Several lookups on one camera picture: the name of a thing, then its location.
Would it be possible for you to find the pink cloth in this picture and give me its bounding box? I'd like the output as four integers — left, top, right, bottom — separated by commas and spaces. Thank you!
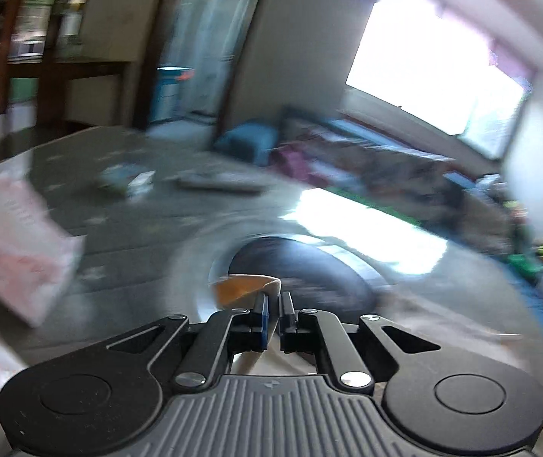
271, 145, 320, 182

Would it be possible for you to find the blue cabinet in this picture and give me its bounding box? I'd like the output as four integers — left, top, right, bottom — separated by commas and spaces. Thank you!
150, 66, 196, 123

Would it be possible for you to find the dark wooden display cabinet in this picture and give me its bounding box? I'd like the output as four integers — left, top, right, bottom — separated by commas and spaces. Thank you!
0, 0, 135, 127

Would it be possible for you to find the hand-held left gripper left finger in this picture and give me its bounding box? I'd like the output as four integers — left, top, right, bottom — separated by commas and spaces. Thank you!
105, 290, 271, 388

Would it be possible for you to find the blue sofa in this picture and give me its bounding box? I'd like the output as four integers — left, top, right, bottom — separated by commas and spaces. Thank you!
212, 105, 543, 344

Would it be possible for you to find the green bowl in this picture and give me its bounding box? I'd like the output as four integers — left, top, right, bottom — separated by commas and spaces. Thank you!
508, 251, 543, 278

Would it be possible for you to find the cream garment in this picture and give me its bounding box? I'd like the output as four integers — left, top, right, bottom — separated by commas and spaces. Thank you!
212, 273, 322, 377

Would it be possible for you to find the pink white plastic bag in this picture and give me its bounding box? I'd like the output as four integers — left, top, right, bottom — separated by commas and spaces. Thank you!
0, 171, 84, 328

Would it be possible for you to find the window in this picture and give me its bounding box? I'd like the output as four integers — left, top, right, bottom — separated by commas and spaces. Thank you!
345, 0, 537, 159

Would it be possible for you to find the grey remote control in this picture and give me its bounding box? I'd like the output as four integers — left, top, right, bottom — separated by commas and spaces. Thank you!
176, 170, 270, 195

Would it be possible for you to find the small white blue box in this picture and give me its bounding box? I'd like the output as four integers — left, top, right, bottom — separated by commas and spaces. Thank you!
97, 164, 156, 199

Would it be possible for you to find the dark wooden door frame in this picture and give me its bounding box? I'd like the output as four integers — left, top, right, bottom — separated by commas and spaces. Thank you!
131, 0, 278, 130

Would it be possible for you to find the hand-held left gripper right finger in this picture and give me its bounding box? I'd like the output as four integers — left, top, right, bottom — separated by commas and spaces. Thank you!
278, 291, 441, 391

